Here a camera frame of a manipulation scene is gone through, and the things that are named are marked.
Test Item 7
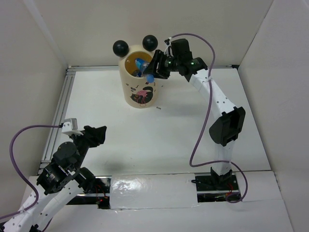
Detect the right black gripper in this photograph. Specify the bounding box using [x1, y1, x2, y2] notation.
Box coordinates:
[142, 49, 180, 80]

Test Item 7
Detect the light-blue label bottle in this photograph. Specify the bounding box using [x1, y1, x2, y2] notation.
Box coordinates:
[135, 58, 155, 83]

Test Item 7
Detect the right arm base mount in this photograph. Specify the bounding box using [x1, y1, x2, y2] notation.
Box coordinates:
[191, 174, 241, 203]

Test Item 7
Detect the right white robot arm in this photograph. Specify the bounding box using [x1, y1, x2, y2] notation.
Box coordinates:
[135, 39, 246, 189]

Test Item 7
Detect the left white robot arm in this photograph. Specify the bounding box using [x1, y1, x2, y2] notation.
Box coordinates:
[0, 123, 109, 232]

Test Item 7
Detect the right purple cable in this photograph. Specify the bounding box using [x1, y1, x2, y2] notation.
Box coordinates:
[166, 32, 249, 203]

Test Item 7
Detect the aluminium frame rail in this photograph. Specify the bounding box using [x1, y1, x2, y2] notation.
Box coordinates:
[36, 64, 239, 176]

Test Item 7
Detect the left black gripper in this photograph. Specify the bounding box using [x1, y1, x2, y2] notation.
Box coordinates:
[70, 125, 107, 171]

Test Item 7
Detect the dark-blue label bottle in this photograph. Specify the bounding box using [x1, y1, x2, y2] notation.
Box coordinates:
[131, 70, 142, 78]

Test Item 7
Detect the cream panda-ear bin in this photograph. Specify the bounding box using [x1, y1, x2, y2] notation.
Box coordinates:
[112, 35, 159, 109]

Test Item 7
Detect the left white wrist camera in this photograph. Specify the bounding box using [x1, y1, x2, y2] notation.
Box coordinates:
[61, 118, 82, 136]

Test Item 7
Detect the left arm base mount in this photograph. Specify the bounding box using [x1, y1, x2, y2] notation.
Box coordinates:
[67, 176, 111, 209]

